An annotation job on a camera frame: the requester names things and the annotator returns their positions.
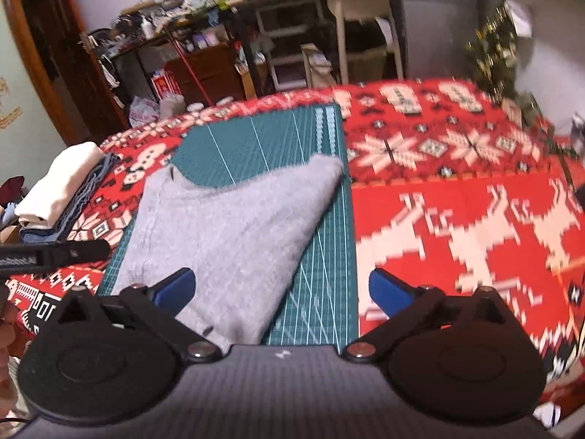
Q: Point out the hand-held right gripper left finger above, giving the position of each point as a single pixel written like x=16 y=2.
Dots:
x=176 y=290

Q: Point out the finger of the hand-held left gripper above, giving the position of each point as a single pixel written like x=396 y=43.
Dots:
x=87 y=251

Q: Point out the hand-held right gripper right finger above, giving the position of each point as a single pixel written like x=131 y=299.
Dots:
x=388 y=290

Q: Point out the grey knit shirt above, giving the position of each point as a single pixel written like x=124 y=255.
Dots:
x=228 y=238

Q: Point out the person's left hand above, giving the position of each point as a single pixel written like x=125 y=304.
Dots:
x=7 y=343

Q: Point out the blue folded jeans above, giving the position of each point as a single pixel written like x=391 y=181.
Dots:
x=87 y=192

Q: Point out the white folded cloth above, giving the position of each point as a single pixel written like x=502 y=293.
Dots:
x=55 y=183

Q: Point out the red patterned blanket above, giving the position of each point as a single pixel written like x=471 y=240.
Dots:
x=457 y=238

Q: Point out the red printed plastic bag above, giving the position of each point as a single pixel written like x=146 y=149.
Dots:
x=144 y=112

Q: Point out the white cloth sack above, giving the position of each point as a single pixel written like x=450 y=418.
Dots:
x=172 y=105

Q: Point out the green cutting mat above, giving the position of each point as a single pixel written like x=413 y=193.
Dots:
x=274 y=146

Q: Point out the white blue bowl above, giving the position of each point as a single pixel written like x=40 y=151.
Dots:
x=195 y=107
x=225 y=100

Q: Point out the red cardboard box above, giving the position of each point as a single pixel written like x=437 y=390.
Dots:
x=165 y=86

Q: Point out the brown wooden door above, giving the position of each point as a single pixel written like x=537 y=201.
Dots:
x=59 y=55

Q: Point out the brown wooden dresser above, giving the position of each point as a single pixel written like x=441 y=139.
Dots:
x=205 y=73

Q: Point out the beige tote bag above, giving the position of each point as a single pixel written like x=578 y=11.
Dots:
x=317 y=66

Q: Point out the black bag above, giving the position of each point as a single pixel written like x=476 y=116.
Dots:
x=361 y=36

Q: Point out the small decorated christmas tree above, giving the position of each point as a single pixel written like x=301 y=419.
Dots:
x=496 y=55

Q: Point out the white drawer unit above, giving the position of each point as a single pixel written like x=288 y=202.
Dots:
x=288 y=45

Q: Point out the grey refrigerator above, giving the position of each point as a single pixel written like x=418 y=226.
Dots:
x=429 y=18

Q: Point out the beige plastic chair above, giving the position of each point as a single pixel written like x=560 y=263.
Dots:
x=361 y=0

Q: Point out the white paper bag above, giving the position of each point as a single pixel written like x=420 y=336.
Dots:
x=520 y=18

